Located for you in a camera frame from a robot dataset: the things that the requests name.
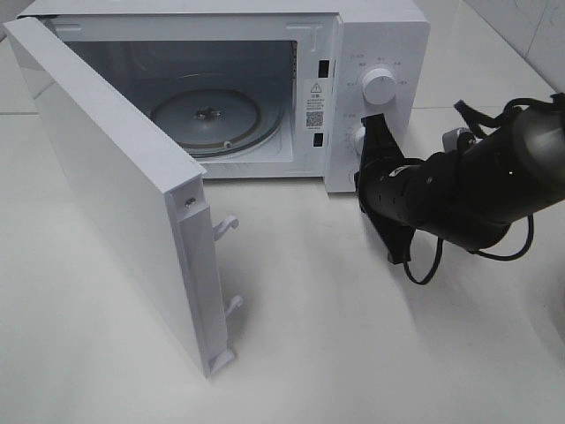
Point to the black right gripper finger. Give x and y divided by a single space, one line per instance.
396 237
379 144

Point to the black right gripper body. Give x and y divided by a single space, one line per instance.
398 193

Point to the white microwave door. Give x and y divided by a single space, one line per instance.
140 189

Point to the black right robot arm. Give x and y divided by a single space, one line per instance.
503 169

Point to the white lower dial knob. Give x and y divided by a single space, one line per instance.
358 141

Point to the white dial knob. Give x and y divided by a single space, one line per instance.
378 85
358 141

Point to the white upper dial knob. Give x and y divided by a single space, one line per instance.
378 85

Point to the white warning label sticker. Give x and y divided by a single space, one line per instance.
316 93

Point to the white microwave oven body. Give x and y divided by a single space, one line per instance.
150 51

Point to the glass microwave turntable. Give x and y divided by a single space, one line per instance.
212 122

